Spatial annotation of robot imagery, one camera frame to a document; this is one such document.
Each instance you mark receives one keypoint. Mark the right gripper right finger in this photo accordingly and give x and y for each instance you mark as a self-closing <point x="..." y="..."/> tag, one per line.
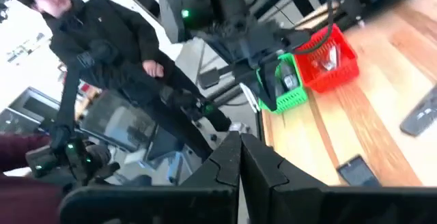
<point x="307" y="207"/>

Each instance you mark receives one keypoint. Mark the dark grey deodorant stick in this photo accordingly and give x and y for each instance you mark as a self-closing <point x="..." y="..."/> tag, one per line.
<point x="289" y="77"/>

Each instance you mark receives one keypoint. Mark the wide green plastic basket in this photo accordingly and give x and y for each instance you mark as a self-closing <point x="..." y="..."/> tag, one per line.
<point x="290" y="99"/>

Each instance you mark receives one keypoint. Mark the navy blue toiletry tube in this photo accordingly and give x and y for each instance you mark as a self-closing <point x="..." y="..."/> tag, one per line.
<point x="358" y="172"/>

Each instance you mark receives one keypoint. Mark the red plastic basket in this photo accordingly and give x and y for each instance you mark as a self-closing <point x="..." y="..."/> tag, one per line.
<point x="341" y="77"/>

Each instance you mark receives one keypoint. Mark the blue grey office chair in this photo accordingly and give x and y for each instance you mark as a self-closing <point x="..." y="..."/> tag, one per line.
<point x="116" y="121"/>

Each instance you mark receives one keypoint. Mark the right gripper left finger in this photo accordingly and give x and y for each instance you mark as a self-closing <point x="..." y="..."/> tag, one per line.
<point x="205" y="203"/>

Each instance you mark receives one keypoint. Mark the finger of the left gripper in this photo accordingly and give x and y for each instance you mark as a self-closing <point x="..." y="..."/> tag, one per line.
<point x="246" y="75"/>
<point x="271" y="84"/>

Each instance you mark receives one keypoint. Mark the person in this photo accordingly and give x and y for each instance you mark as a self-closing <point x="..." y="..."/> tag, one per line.
<point x="102" y="39"/>
<point x="20" y="196"/>

